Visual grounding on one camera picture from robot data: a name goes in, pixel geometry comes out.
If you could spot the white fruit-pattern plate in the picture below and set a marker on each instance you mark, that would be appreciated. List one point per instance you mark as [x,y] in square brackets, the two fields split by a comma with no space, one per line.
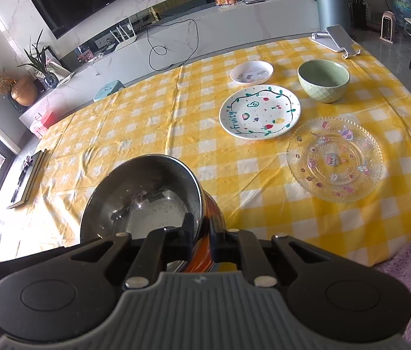
[260,113]

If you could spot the white television cabinet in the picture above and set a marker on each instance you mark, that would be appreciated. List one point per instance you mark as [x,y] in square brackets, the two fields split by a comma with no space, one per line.
[227,25]

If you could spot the grey cylindrical trash bin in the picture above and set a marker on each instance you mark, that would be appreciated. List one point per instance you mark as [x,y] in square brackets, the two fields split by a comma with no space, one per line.
[332,9]

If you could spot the dried flower bunch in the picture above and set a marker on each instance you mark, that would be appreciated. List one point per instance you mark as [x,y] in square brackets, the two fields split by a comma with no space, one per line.
[1,82]

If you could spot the green ceramic bowl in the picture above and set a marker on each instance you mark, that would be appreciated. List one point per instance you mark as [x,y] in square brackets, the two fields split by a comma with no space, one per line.
[324,80]

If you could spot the pink space heater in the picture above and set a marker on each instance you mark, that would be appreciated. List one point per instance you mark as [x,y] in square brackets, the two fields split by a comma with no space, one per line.
[387,25]

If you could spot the wooden frame on floor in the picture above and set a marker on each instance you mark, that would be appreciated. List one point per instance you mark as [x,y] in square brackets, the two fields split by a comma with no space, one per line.
[27,178]

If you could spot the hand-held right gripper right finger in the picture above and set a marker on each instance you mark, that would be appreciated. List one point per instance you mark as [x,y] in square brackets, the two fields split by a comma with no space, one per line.
[215,228]

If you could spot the white router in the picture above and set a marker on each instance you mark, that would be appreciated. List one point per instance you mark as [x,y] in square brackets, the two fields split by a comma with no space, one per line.
[125,38]

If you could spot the orange round vase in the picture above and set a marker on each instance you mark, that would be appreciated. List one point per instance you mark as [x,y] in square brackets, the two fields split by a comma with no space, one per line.
[24,92]

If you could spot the tall potted plant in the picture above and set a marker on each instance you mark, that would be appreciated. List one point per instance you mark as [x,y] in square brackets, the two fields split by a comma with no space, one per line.
[359,11]

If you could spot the clear glass patterned plate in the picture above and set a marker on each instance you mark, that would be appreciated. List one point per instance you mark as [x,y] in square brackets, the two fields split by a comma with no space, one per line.
[335,158]

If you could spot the red box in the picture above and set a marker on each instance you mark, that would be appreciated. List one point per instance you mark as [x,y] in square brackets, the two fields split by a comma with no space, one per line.
[43,124]

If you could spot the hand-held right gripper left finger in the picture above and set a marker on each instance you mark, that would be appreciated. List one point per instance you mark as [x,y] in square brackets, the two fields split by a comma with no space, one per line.
[188,226]

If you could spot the teal small stool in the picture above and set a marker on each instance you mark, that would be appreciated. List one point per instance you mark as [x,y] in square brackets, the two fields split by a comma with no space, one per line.
[108,90]

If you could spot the steel bowl with orange outside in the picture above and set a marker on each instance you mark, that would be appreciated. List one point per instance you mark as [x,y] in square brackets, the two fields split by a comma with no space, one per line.
[136,193]

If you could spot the small white printed plate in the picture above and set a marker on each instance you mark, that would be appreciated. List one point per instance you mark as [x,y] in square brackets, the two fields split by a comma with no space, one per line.
[251,72]

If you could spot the yellow checkered tablecloth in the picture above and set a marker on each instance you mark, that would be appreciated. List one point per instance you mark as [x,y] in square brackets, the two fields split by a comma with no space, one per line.
[154,124]

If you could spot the grey phone stand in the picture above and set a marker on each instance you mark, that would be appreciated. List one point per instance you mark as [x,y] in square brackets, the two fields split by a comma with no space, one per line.
[338,38]

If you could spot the green plant in glass vase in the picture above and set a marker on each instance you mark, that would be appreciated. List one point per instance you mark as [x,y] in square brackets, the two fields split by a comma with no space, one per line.
[39,62]

